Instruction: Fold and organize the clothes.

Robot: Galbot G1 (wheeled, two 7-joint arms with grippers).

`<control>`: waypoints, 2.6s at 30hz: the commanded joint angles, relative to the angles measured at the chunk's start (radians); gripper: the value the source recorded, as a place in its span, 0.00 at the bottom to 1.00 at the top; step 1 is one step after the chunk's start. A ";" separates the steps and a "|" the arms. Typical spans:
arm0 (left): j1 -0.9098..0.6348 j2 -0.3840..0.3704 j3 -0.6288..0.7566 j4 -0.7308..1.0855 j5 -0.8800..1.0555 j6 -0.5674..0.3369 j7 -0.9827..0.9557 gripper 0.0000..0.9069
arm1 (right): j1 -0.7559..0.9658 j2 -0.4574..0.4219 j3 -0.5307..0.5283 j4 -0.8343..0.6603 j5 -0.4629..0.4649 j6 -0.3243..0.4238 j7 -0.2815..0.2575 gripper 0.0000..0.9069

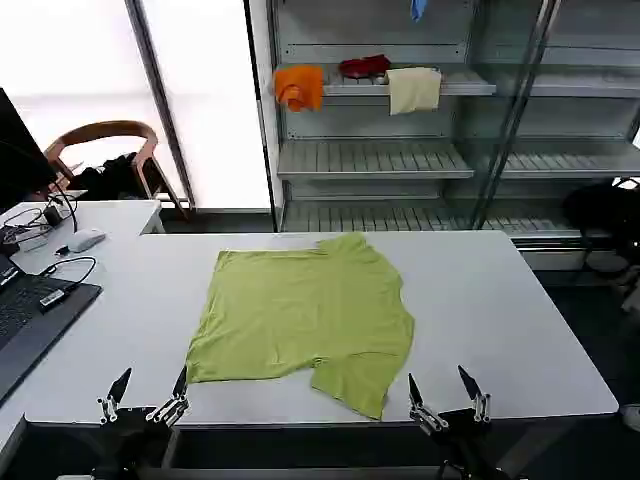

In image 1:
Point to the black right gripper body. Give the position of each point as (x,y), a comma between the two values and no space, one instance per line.
(465,430)

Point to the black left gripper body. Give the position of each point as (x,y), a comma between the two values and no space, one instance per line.
(132,425)

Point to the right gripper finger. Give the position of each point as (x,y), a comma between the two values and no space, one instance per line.
(419,402)
(477,397)

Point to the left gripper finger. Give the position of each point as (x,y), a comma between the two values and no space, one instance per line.
(177,395)
(117,392)

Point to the green shirt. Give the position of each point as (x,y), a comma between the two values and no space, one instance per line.
(300,310)

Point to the black laptop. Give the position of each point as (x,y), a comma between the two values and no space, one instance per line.
(30,330)

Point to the black dongle with white label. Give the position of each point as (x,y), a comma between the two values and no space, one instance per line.
(52,298)

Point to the small black plug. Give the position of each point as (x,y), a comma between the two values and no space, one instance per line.
(61,249)

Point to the white computer mouse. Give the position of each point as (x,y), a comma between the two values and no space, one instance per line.
(85,240)

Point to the black power adapter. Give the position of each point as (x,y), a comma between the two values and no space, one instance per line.
(52,216)

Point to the black clothing pile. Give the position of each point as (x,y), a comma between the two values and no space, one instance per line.
(110,175)

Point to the grey metal shelf with cloths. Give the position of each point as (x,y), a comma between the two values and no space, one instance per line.
(375,160)

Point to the empty grey metal shelf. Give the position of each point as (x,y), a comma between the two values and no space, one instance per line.
(565,160)

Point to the brown wooden chair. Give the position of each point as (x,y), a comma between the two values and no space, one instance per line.
(100,131)

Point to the black monitor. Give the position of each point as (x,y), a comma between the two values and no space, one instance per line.
(15,150)

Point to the grey metal post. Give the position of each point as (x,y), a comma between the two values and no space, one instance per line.
(520,105)

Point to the dark window frame post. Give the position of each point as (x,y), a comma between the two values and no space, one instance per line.
(160,100)

